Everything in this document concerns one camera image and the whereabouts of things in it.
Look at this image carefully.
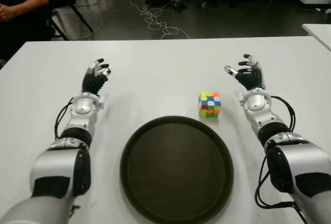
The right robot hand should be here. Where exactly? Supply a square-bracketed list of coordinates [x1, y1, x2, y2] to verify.
[223, 54, 266, 92]

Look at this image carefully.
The white tangled floor cable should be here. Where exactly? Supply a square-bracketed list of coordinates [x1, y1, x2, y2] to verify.
[129, 0, 191, 40]

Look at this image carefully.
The black elbow cable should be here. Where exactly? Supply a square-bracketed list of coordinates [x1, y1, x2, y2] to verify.
[66, 204, 78, 219]
[254, 154, 306, 224]

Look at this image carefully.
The dark round plate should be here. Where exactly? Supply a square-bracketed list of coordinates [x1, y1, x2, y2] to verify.
[119, 115, 235, 224]

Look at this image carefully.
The multicoloured Rubik's cube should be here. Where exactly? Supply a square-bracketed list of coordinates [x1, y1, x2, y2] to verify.
[199, 91, 222, 119]

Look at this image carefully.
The black left forearm cable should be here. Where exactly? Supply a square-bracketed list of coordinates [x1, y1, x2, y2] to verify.
[53, 97, 74, 139]

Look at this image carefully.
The black left elbow cable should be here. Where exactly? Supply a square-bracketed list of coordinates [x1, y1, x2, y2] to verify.
[66, 204, 78, 219]

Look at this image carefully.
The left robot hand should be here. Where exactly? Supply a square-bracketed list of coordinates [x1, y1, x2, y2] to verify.
[82, 58, 112, 98]

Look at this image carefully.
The white side table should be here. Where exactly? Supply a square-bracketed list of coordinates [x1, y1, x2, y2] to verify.
[302, 23, 331, 49]

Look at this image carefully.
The black forearm cable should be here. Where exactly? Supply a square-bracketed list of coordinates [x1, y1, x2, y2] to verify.
[53, 97, 74, 139]
[271, 96, 297, 133]

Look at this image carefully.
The black right forearm cable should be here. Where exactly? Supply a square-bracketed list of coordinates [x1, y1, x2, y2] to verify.
[271, 96, 297, 133]

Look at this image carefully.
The black right elbow cable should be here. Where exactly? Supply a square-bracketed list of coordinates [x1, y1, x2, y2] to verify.
[254, 154, 306, 224]

